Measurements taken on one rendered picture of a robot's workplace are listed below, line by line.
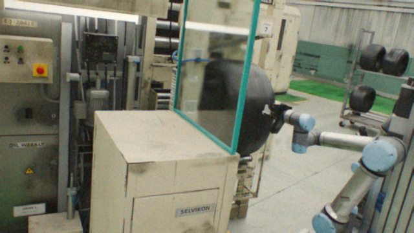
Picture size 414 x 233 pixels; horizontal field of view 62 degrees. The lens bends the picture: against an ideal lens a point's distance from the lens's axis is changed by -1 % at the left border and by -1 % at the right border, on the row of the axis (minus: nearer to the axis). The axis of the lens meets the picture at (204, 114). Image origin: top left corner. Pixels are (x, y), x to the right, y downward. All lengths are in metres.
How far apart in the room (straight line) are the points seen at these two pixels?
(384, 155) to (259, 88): 0.79
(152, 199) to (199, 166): 0.18
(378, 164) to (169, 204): 0.82
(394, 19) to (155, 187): 12.27
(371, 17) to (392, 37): 1.01
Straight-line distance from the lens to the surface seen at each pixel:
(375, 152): 1.51
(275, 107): 1.82
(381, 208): 1.96
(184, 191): 1.19
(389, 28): 13.09
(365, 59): 7.18
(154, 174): 1.11
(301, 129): 1.70
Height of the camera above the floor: 1.70
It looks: 15 degrees down
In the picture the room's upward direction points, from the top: 8 degrees clockwise
